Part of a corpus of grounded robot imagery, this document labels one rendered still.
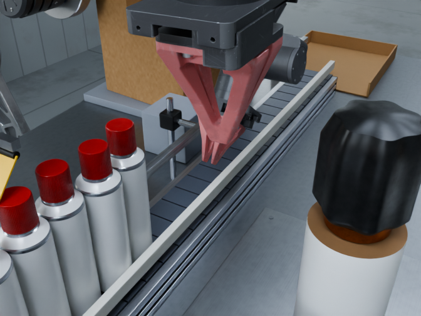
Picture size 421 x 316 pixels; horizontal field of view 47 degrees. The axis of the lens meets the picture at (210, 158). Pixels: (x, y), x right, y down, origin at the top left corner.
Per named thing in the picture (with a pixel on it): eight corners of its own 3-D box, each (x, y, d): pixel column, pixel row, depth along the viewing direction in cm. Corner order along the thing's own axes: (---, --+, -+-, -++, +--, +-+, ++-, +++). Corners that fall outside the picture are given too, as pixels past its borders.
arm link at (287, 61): (258, 7, 82) (236, -10, 75) (323, 14, 77) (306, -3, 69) (242, 76, 84) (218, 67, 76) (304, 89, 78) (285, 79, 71)
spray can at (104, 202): (116, 302, 60) (94, 164, 49) (84, 286, 62) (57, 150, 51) (142, 274, 64) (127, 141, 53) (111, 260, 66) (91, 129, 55)
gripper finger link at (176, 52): (291, 121, 36) (301, -10, 31) (251, 170, 31) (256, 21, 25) (210, 104, 39) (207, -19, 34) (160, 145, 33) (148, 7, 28)
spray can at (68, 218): (74, 330, 57) (40, 189, 45) (51, 305, 60) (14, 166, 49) (111, 305, 60) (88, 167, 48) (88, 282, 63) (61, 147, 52)
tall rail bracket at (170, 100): (196, 191, 87) (194, 109, 78) (162, 179, 90) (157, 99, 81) (205, 182, 90) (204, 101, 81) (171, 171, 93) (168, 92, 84)
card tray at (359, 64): (368, 98, 119) (370, 82, 117) (270, 76, 130) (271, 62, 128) (395, 57, 141) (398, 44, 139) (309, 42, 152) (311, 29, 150)
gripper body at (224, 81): (246, 116, 73) (260, 69, 73) (188, 102, 77) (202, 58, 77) (259, 126, 79) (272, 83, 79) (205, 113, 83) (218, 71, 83)
